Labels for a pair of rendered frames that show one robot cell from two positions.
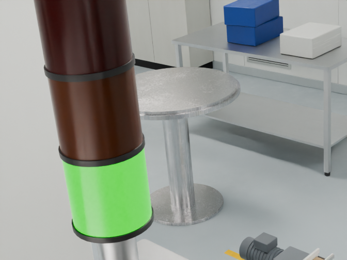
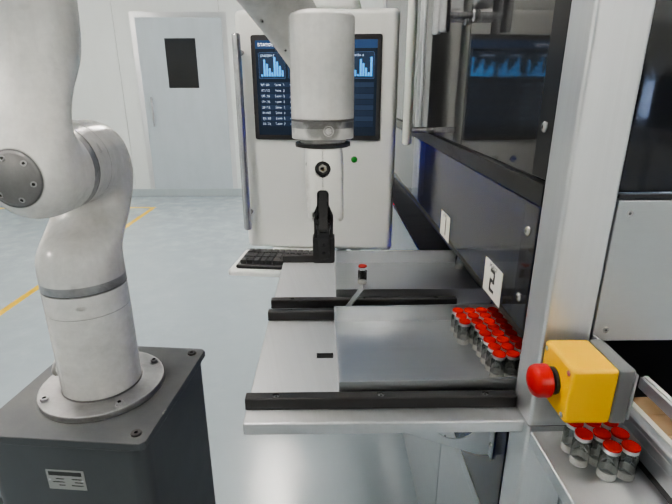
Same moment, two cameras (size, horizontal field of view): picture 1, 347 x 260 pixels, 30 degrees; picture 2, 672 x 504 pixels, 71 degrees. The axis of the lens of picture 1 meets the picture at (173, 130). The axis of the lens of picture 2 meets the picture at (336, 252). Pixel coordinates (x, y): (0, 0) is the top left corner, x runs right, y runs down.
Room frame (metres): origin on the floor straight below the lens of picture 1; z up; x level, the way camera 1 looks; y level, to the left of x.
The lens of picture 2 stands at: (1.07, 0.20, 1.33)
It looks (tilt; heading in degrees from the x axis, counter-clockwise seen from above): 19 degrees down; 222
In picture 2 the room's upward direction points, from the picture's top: straight up
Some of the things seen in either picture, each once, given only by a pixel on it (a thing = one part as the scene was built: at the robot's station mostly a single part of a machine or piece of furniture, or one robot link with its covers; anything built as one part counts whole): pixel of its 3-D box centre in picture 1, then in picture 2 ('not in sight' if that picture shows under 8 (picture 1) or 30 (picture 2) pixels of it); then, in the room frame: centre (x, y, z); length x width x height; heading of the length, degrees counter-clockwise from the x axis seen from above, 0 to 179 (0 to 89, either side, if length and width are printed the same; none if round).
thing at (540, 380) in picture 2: not in sight; (544, 380); (0.54, 0.06, 0.99); 0.04 x 0.04 x 0.04; 43
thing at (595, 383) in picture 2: not in sight; (582, 379); (0.51, 0.09, 0.99); 0.08 x 0.07 x 0.07; 133
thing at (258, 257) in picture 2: not in sight; (304, 259); (0.09, -0.82, 0.82); 0.40 x 0.14 x 0.02; 127
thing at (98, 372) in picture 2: not in sight; (94, 336); (0.83, -0.53, 0.95); 0.19 x 0.19 x 0.18
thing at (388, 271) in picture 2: not in sight; (404, 274); (0.16, -0.40, 0.90); 0.34 x 0.26 x 0.04; 133
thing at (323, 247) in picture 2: not in sight; (323, 243); (0.60, -0.25, 1.12); 0.03 x 0.03 x 0.07; 43
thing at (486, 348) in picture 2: not in sight; (481, 340); (0.35, -0.10, 0.90); 0.18 x 0.02 x 0.05; 44
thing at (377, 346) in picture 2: not in sight; (432, 345); (0.41, -0.17, 0.90); 0.34 x 0.26 x 0.04; 134
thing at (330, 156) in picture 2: not in sight; (323, 176); (0.59, -0.26, 1.21); 0.10 x 0.08 x 0.11; 43
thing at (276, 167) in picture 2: not in sight; (319, 130); (-0.11, -0.94, 1.19); 0.50 x 0.19 x 0.78; 127
